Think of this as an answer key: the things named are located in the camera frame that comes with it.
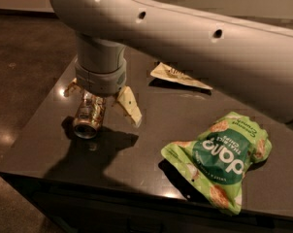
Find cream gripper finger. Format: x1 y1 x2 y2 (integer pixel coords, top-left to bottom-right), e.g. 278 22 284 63
115 85 142 127
64 79 82 97

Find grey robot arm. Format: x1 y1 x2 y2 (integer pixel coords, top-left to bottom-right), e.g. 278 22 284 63
49 0 293 129

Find brown yellow chip bag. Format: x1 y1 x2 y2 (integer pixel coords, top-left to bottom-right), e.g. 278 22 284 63
150 62 212 90

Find green rice chips bag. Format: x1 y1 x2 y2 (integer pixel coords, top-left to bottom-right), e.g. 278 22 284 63
161 112 272 216

